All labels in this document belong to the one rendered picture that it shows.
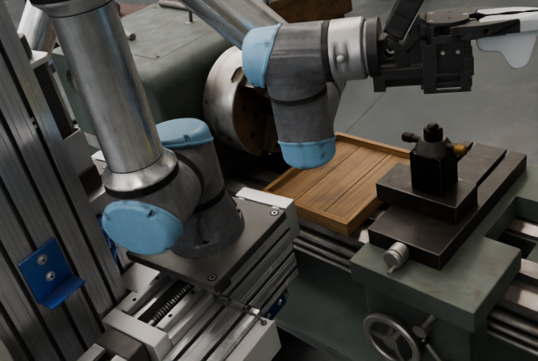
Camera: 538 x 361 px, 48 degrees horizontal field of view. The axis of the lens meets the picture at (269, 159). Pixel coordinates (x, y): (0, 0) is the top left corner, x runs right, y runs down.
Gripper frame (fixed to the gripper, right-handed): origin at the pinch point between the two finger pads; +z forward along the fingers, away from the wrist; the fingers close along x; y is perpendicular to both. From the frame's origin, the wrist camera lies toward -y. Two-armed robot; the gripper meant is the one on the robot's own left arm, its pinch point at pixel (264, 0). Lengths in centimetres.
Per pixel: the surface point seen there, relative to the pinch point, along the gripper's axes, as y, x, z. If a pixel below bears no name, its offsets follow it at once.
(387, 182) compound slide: 43, -21, 37
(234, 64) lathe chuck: -5.9, -8.6, 16.1
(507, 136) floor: 37, 184, 105
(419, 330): 57, -38, 63
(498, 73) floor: 16, 261, 92
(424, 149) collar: 53, -25, 25
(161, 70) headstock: -22.7, -19.6, 16.2
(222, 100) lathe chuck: -6.3, -14.8, 24.6
